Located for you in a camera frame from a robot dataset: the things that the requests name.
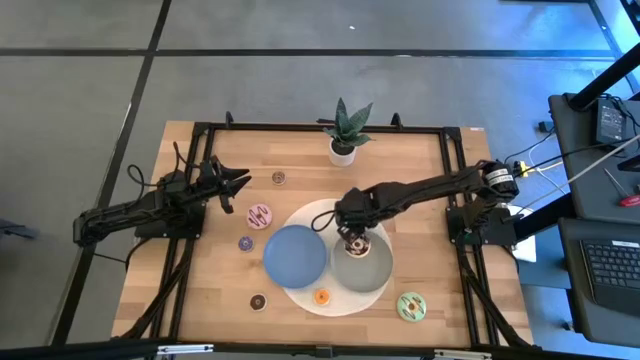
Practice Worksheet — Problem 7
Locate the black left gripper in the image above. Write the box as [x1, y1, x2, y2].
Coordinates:
[197, 154, 253, 215]

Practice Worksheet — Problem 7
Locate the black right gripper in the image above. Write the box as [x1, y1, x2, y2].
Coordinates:
[333, 187, 376, 246]

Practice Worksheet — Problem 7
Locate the large chocolate sprinkled donut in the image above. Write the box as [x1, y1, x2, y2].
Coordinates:
[344, 235, 372, 259]

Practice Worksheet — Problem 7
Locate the large pink frosted donut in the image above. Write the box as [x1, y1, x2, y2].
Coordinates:
[246, 203, 274, 231]

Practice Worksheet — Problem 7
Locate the large green frosted donut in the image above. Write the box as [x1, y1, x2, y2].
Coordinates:
[396, 291, 428, 323]

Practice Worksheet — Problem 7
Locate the grey plate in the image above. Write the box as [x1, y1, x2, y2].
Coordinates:
[330, 230, 394, 294]

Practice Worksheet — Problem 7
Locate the blue plate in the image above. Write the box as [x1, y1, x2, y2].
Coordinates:
[263, 224, 328, 290]

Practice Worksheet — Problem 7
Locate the white round woven placemat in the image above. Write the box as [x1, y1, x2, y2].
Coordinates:
[281, 198, 394, 318]

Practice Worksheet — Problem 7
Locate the snake plant in white pot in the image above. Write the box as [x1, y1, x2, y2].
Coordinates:
[316, 97, 375, 168]

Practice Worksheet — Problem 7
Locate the white paper sheet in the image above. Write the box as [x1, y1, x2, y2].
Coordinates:
[507, 203, 537, 264]

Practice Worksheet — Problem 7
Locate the black support beam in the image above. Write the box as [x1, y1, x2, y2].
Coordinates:
[514, 192, 576, 241]

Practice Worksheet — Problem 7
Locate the grey chair leg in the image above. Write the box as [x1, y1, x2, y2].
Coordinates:
[0, 218, 39, 240]

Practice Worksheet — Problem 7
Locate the black side table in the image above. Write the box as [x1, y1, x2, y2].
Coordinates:
[548, 92, 640, 224]

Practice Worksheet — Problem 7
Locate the dark grey laptop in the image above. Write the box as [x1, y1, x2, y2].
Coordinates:
[558, 217, 640, 349]

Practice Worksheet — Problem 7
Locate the black power adapter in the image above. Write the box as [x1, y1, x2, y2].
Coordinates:
[595, 98, 627, 146]

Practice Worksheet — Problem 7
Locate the black diagonal pole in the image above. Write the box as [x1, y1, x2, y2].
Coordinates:
[568, 42, 640, 112]

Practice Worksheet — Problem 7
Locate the black aluminium table frame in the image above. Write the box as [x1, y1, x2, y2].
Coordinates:
[112, 112, 534, 351]

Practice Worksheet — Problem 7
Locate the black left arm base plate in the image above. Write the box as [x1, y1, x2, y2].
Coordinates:
[134, 199, 206, 240]

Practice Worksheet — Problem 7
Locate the black front rail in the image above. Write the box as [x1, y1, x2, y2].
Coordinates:
[0, 338, 640, 360]

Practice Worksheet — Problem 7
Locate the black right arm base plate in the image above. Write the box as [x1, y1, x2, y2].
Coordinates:
[446, 204, 519, 247]

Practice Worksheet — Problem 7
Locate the silver metal bracket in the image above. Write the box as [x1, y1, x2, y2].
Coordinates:
[157, 343, 215, 356]
[433, 348, 494, 360]

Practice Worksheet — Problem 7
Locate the white cable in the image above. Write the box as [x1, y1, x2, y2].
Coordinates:
[519, 133, 640, 206]

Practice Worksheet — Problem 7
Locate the red handled screwdriver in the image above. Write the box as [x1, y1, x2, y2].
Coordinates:
[603, 168, 640, 208]

